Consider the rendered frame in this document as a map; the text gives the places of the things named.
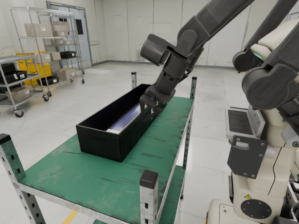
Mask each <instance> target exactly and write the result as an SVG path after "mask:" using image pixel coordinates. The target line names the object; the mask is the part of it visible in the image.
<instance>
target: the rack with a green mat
mask: <svg viewBox="0 0 299 224"><path fill-rule="evenodd" d="M196 84H197V76H192V82H191V91H190V98H185V97H177V96H174V97H173V98H172V99H171V100H170V101H169V102H167V104H166V105H165V107H164V108H163V111H162V112H161V113H160V114H158V116H157V117H156V118H155V120H154V121H153V122H152V124H151V125H150V126H149V127H148V129H147V130H146V131H145V133H144V134H143V135H142V137H141V138H140V139H139V141H138V142H137V143H136V144H135V146H134V147H133V148H132V150H131V151H130V152H129V154H128V155H127V156H126V158H125V159H124V160H123V161H122V163H121V162H117V161H114V160H110V159H106V158H103V157H99V156H96V155H92V154H88V153H85V152H81V149H80V144H79V140H78V135H77V133H76V134H75V135H73V136H72V137H71V138H69V139H68V140H67V141H65V142H64V143H63V144H61V145H60V146H58V147H57V148H56V149H54V150H53V151H51V152H50V153H49V154H47V155H46V156H45V157H43V158H42V159H41V160H39V161H38V162H36V163H35V164H34V165H32V166H31V167H29V168H28V169H27V170H25V171H24V168H23V166H22V164H21V161H20V159H19V156H18V154H17V152H16V149H15V146H14V144H13V142H12V139H11V137H10V135H9V134H5V133H1V134H0V159H1V161H2V163H3V165H4V167H5V169H6V171H7V174H8V176H9V178H10V180H11V183H12V184H13V187H14V189H15V191H16V192H17V195H18V197H19V199H20V201H21V203H22V205H23V207H24V210H25V212H26V214H27V216H28V218H29V220H30V223H31V224H46V222H45V220H44V217H43V215H42V213H41V210H40V207H39V205H38V203H37V200H36V198H35V196H38V197H40V198H43V199H45V200H48V201H51V202H53V203H56V204H58V205H61V206H64V207H66V208H69V209H72V210H74V211H76V212H79V213H82V214H85V215H87V216H90V217H92V218H95V221H94V222H93V224H175V221H176V216H177V212H178V206H179V201H180V199H183V196H184V195H183V192H184V184H185V176H186V166H187V158H188V151H189V143H190V133H191V125H192V117H193V109H194V99H195V92H196ZM185 132H186V140H185V149H184V157H183V166H179V165H176V162H177V159H178V155H179V152H180V149H181V145H182V142H183V138H184V135H185Z"/></svg>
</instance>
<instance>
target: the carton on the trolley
mask: <svg viewBox="0 0 299 224"><path fill-rule="evenodd" d="M10 92H11V95H12V98H13V100H14V101H22V100H24V99H26V98H28V97H30V96H31V92H30V90H29V87H16V88H13V89H11V90H10ZM6 93H7V96H8V99H9V101H11V98H10V95H9V93H8V91H6Z"/></svg>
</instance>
